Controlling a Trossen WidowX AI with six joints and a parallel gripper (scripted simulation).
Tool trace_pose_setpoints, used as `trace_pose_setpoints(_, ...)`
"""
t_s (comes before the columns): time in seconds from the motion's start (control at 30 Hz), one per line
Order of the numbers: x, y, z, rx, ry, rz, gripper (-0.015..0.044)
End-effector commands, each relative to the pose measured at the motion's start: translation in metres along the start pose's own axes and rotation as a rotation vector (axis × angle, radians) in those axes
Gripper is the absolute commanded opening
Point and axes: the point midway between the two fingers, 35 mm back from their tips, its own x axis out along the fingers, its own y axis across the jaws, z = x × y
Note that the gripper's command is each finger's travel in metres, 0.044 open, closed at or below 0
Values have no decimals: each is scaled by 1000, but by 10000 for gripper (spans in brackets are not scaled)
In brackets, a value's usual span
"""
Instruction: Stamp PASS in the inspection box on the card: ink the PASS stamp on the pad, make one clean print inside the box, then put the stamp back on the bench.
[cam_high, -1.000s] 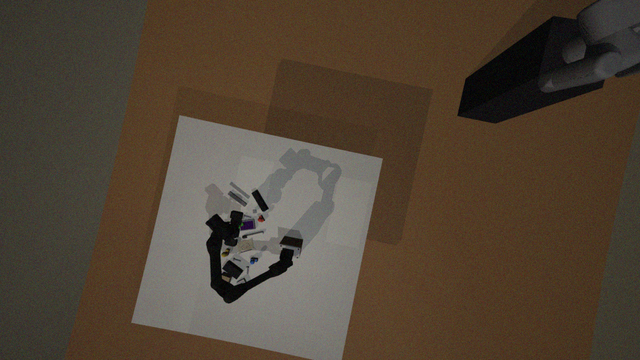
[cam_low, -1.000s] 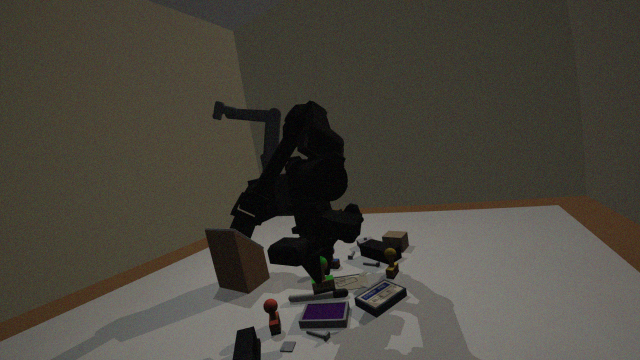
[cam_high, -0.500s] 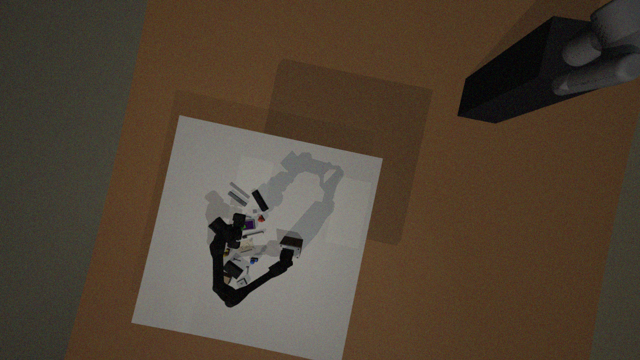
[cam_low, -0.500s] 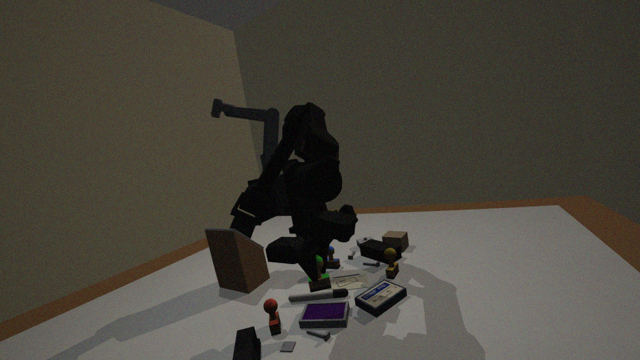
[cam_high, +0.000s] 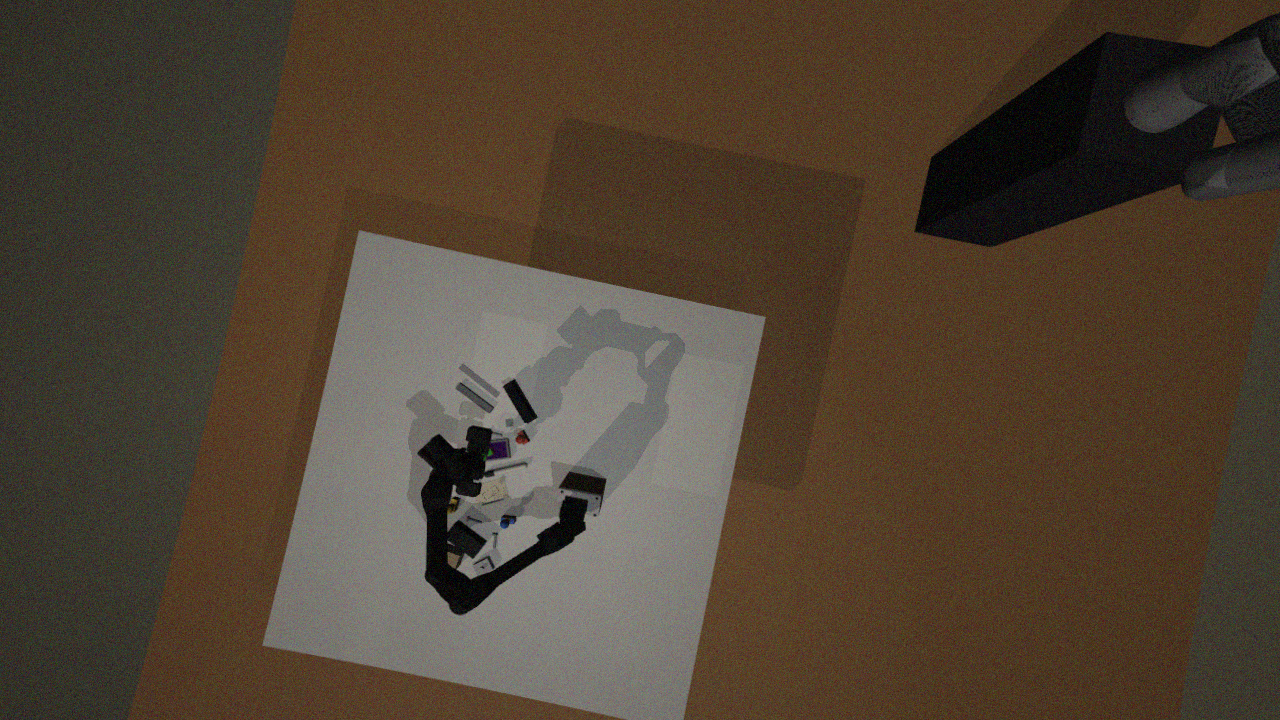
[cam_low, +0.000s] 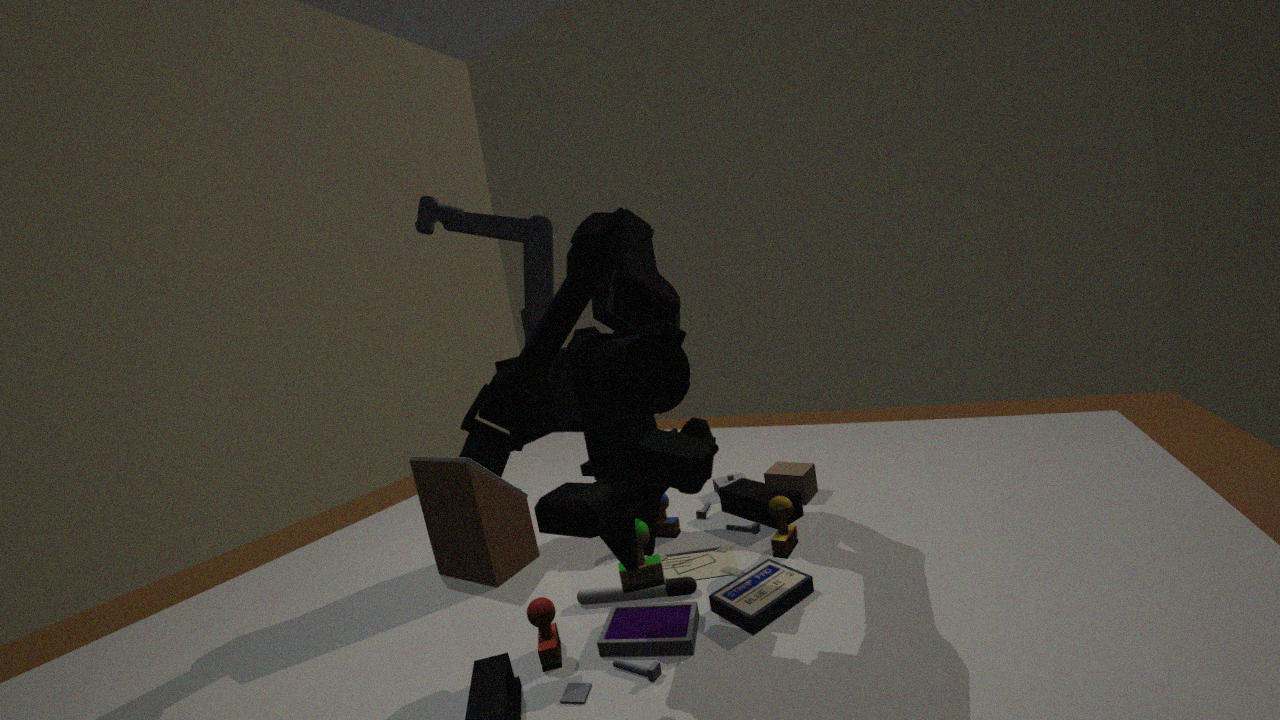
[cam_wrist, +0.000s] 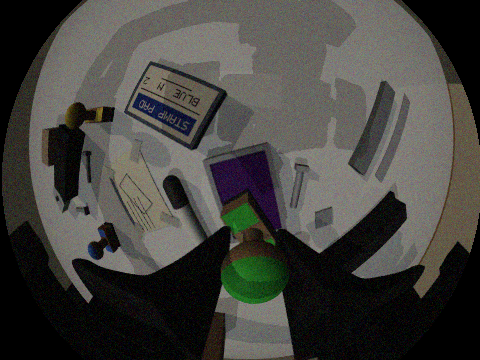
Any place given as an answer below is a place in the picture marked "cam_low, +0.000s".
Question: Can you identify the wooden rubber stamp with blue knob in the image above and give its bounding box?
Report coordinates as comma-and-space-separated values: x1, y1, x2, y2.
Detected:
657, 493, 681, 538

